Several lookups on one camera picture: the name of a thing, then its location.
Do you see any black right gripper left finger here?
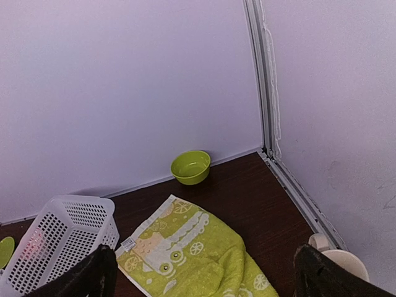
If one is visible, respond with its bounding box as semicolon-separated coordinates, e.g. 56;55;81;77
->
26;244;118;296

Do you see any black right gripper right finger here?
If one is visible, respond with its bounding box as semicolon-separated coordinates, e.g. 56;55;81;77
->
293;244;393;297

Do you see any green crocodile pattern towel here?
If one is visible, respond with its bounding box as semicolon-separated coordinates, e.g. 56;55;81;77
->
116;195;278;296

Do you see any white perforated plastic basket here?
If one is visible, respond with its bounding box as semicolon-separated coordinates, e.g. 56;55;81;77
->
1;195;119;296

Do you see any red white patterned bowl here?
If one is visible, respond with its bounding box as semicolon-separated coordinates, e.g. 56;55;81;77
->
22;228;46;261

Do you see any green round plate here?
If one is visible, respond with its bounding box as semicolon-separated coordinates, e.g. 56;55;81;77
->
0;236;15;269

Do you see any small lime green bowl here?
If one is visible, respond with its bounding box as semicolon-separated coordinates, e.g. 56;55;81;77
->
170;150;211;186

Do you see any right aluminium corner post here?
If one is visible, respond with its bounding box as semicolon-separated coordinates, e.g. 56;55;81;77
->
243;1;347;249

